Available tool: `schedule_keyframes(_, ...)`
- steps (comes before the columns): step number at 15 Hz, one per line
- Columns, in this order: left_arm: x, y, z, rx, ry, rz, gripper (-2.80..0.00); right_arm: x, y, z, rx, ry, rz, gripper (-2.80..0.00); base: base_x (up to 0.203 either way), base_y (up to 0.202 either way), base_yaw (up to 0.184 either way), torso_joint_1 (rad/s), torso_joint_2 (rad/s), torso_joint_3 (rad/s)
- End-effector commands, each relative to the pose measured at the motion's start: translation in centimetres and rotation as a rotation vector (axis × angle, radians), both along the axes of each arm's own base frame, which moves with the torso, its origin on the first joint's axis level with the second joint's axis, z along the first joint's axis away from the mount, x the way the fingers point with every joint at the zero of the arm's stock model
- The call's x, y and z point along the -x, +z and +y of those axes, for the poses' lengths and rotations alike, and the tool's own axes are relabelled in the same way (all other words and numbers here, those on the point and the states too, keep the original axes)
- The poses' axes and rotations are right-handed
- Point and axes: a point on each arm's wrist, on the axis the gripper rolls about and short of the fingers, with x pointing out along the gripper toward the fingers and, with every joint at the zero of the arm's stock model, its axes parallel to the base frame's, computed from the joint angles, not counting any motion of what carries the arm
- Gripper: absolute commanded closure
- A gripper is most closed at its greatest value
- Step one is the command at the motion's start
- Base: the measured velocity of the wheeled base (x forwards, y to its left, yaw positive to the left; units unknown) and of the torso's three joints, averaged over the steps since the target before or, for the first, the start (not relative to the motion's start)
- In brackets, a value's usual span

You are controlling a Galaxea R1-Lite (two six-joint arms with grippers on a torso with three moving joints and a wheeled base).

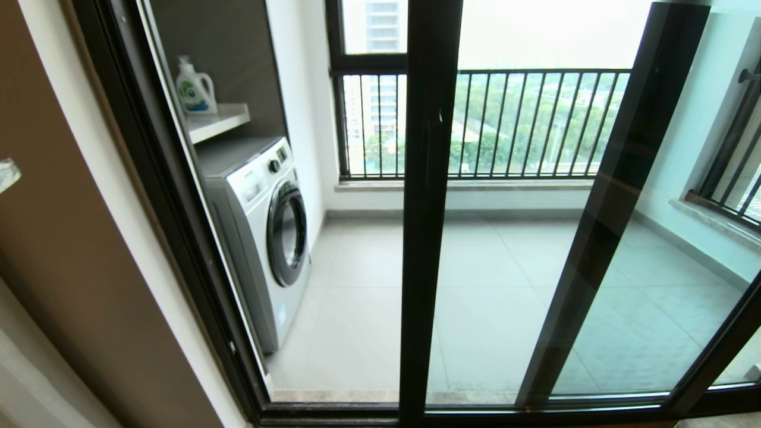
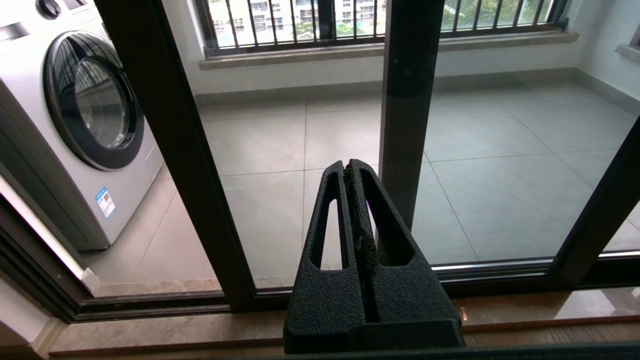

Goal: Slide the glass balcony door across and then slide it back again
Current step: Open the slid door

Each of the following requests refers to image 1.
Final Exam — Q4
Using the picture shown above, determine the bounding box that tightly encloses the distant high-rise building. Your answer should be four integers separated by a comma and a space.
345, 0, 408, 139

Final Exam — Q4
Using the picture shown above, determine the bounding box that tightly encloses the silver front-loading washing machine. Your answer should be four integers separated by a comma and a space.
198, 137, 312, 355

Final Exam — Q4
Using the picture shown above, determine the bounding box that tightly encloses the long stone window sill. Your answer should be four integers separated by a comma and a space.
333, 177, 595, 193

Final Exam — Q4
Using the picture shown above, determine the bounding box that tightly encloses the short black metal window railing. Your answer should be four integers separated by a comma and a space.
684, 52, 761, 232

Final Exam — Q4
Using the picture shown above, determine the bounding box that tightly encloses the long black metal window railing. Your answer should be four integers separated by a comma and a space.
331, 68, 633, 179

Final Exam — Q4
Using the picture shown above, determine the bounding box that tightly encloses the black framed sliding glass door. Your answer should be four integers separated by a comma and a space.
400, 0, 761, 426
516, 0, 761, 417

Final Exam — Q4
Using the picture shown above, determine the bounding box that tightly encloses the short stone window sill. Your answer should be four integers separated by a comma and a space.
669, 196, 761, 250

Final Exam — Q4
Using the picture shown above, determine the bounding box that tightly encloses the white detergent bottle green label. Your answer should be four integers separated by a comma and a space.
174, 55, 218, 115

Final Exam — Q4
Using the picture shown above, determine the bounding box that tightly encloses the black window frame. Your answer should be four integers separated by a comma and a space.
324, 0, 411, 179

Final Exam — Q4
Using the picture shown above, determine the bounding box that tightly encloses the white wall shelf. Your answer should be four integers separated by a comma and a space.
185, 103, 251, 144

